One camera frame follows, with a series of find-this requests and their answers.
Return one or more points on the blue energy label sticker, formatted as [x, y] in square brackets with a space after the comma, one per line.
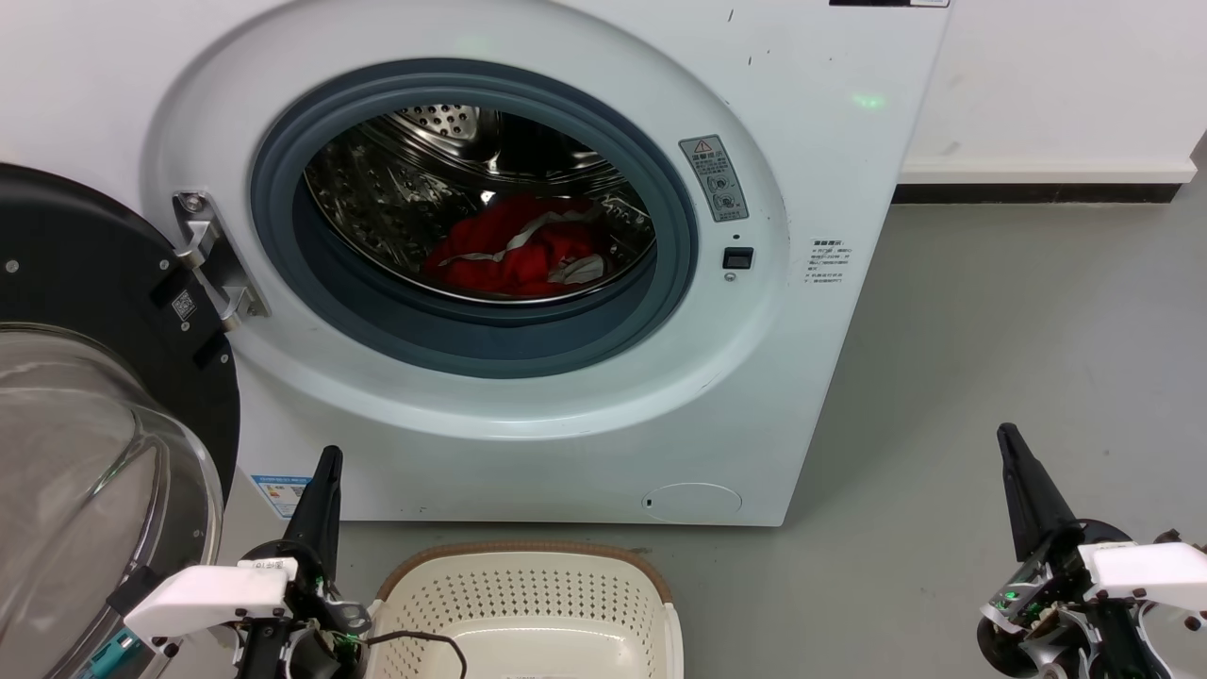
[281, 495]

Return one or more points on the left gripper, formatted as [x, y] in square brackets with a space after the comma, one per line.
[316, 613]

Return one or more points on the white front-load washing machine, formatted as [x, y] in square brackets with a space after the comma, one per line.
[801, 377]

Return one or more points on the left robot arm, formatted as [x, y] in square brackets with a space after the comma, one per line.
[259, 651]

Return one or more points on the red garment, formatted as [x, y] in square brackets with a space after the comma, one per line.
[490, 264]

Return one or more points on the white QR code sticker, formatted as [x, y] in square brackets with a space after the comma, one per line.
[183, 305]

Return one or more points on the black door latch socket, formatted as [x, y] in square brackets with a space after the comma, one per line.
[737, 257]

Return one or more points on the round white filter cover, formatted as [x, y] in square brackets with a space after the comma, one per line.
[691, 502]

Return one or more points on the white and black baseboard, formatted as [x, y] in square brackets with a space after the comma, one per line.
[1037, 179]

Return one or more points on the silver metal door hinge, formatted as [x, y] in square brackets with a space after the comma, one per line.
[209, 247]

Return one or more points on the grey warning sticker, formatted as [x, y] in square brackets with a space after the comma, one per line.
[714, 177]

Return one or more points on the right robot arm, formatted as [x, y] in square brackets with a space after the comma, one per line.
[1122, 646]

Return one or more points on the cream plastic laundry basket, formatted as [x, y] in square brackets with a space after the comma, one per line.
[528, 594]

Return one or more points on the grey rubber door gasket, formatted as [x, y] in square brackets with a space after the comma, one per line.
[377, 330]

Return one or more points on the stainless steel washing machine drum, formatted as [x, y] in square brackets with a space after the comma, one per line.
[396, 189]

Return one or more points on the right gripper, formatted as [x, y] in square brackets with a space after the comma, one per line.
[1047, 589]

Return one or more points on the black round washer door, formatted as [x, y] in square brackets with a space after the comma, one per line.
[94, 264]

